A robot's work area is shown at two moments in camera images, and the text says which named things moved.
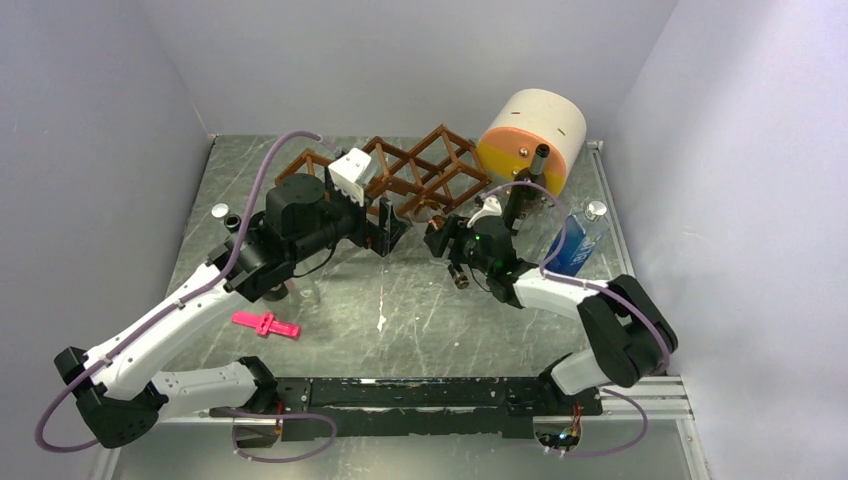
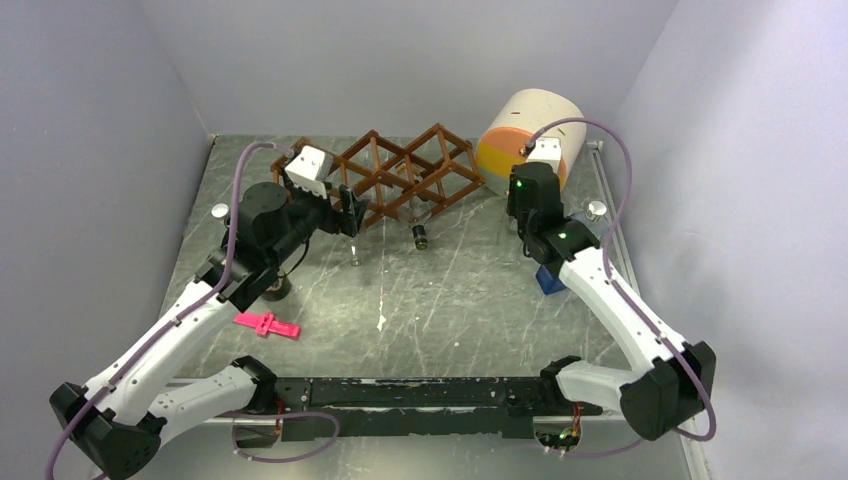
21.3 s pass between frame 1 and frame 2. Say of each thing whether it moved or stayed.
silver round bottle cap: stayed
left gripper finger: moved
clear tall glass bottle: moved
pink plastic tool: stayed
